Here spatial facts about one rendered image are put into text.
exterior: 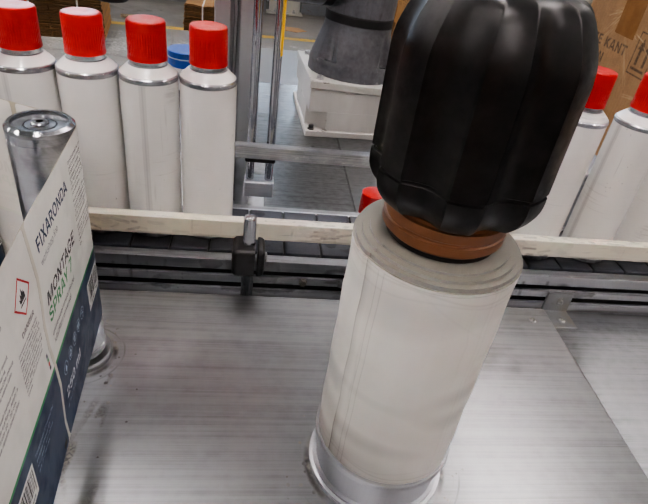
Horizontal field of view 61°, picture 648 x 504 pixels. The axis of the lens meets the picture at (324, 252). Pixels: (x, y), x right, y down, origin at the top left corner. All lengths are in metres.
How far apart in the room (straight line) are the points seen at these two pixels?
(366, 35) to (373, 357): 0.74
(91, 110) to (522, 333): 0.44
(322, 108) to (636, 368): 0.60
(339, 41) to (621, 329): 0.60
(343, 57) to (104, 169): 0.51
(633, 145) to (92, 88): 0.51
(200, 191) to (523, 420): 0.35
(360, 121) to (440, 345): 0.74
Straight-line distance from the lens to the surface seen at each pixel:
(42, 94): 0.55
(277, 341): 0.46
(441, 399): 0.29
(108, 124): 0.54
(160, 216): 0.55
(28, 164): 0.35
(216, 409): 0.41
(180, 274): 0.57
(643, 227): 0.71
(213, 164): 0.53
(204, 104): 0.51
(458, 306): 0.25
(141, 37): 0.51
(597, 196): 0.65
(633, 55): 0.96
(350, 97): 0.95
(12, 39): 0.54
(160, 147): 0.53
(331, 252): 0.57
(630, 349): 0.67
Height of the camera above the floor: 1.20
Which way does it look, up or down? 34 degrees down
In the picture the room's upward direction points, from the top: 9 degrees clockwise
